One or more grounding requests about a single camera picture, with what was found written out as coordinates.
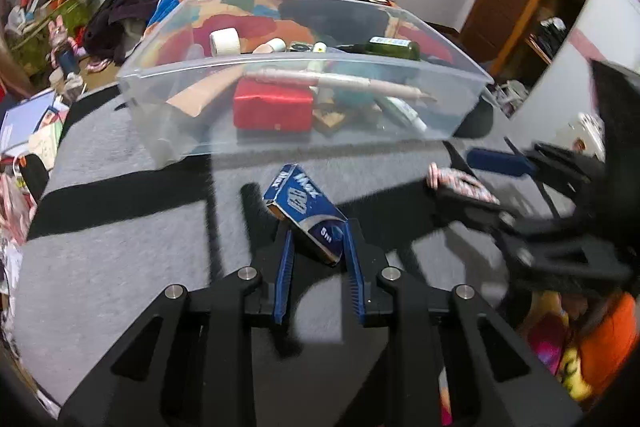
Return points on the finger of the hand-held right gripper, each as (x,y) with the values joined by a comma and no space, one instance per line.
(500,161)
(475,209)

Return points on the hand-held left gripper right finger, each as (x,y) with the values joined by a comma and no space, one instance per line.
(352,272)

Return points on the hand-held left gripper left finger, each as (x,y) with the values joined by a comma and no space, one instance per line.
(284,277)

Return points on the blue cardboard box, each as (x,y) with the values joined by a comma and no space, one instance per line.
(300,202)

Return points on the silver white cosmetic tube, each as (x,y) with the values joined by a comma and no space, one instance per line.
(405,113)

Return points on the tan small box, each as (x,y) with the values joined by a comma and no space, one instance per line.
(327,119)

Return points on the teal cosmetic tube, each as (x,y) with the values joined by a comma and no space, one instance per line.
(355,87)

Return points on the clear plastic storage bin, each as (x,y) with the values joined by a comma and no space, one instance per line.
(190,132)

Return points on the long cream cosmetic tube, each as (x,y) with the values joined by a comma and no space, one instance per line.
(345,82)

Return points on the peach cosmetic tube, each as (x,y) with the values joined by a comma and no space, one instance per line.
(200,92)

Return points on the white grey bag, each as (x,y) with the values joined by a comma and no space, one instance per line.
(510,97)

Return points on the white suitcase with stickers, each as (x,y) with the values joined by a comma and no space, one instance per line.
(585,134)

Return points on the dark green glass bottle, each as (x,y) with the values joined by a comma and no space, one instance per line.
(390,48)

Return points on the yellow printed cloth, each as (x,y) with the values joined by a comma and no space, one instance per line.
(570,367)

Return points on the red box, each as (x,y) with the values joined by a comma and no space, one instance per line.
(272,104)

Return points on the white door with pink hearts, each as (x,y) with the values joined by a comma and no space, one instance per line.
(600,17)

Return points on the black white round tin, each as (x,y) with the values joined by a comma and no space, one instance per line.
(300,47)

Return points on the small beige tape roll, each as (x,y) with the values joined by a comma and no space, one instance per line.
(270,46)

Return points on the white tape roll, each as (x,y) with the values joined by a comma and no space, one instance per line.
(225,42)

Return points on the black orange pouch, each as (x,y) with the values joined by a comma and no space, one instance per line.
(35,177)

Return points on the white paper clutter pile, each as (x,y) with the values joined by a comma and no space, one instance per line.
(12,237)

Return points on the stack of books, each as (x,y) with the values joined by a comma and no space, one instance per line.
(47,137)

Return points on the blue paper folder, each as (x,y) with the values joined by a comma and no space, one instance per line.
(25,117)

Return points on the dark clothes pile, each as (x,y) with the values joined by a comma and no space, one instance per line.
(120,17)

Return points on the pink bunny doll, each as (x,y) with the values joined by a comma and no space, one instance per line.
(65,52)

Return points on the cluttered green shelf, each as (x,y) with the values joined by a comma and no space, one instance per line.
(35,22)

